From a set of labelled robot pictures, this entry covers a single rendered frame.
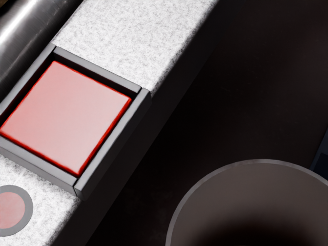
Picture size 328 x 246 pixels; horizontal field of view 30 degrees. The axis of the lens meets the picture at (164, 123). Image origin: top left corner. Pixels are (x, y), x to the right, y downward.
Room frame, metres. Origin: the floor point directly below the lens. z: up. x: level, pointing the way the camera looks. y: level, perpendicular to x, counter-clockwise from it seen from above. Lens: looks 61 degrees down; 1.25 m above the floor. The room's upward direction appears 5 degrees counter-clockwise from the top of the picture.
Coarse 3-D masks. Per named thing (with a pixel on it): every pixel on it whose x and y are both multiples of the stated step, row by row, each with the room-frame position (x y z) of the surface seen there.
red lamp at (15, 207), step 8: (8, 192) 0.14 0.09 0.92; (0, 200) 0.14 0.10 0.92; (8, 200) 0.14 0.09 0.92; (16, 200) 0.14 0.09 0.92; (0, 208) 0.13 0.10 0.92; (8, 208) 0.13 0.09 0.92; (16, 208) 0.13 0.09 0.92; (24, 208) 0.13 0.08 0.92; (0, 216) 0.13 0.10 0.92; (8, 216) 0.13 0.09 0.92; (16, 216) 0.13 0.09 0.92; (0, 224) 0.12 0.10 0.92; (8, 224) 0.12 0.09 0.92
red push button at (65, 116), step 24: (48, 72) 0.22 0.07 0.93; (72, 72) 0.22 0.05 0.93; (48, 96) 0.20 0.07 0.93; (72, 96) 0.20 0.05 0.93; (96, 96) 0.20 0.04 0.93; (120, 96) 0.20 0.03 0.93; (24, 120) 0.18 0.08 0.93; (48, 120) 0.18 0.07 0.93; (72, 120) 0.18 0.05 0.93; (96, 120) 0.18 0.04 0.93; (24, 144) 0.17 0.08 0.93; (48, 144) 0.17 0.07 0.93; (72, 144) 0.17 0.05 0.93; (96, 144) 0.16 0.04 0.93; (72, 168) 0.15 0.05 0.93
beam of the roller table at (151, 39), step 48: (96, 0) 0.28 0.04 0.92; (144, 0) 0.28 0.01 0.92; (192, 0) 0.28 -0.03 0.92; (240, 0) 0.31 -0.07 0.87; (96, 48) 0.24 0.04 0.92; (144, 48) 0.24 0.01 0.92; (192, 48) 0.25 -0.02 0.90; (144, 144) 0.19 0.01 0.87; (48, 192) 0.14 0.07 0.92; (96, 192) 0.15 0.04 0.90; (0, 240) 0.12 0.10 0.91; (48, 240) 0.11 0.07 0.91
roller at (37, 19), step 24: (24, 0) 0.29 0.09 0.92; (48, 0) 0.29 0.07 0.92; (72, 0) 0.29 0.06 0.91; (0, 24) 0.27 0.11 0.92; (24, 24) 0.27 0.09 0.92; (48, 24) 0.27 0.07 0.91; (0, 48) 0.25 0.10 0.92; (24, 48) 0.25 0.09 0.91; (0, 72) 0.23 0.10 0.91; (24, 72) 0.24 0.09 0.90; (0, 96) 0.22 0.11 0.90
